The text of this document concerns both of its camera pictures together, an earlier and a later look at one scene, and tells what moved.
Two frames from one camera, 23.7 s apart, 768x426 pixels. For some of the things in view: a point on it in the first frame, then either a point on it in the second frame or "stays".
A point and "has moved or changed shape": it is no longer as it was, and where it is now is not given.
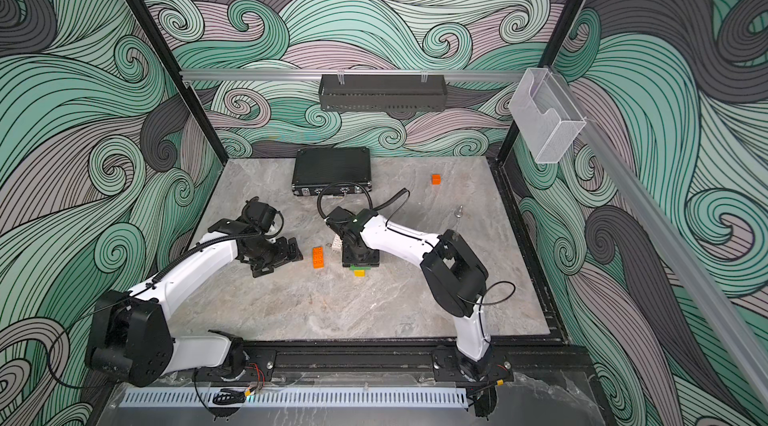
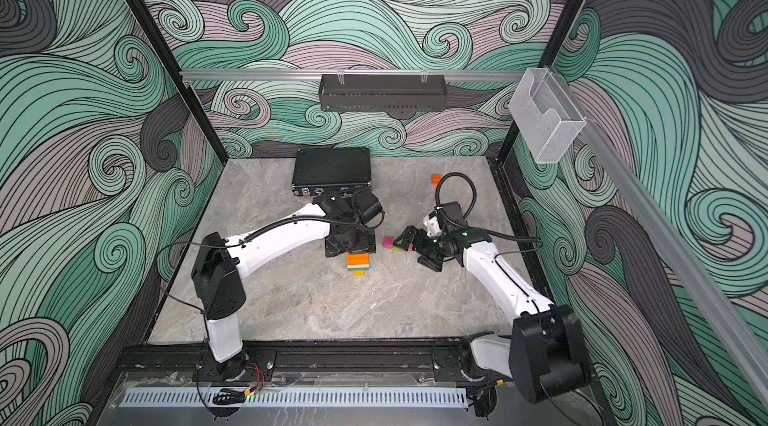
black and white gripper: (264, 218) -> (368, 207)
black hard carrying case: (329, 171) stays
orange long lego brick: (318, 260) has moved or changed shape
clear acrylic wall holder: (546, 113) stays
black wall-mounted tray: (341, 92) stays
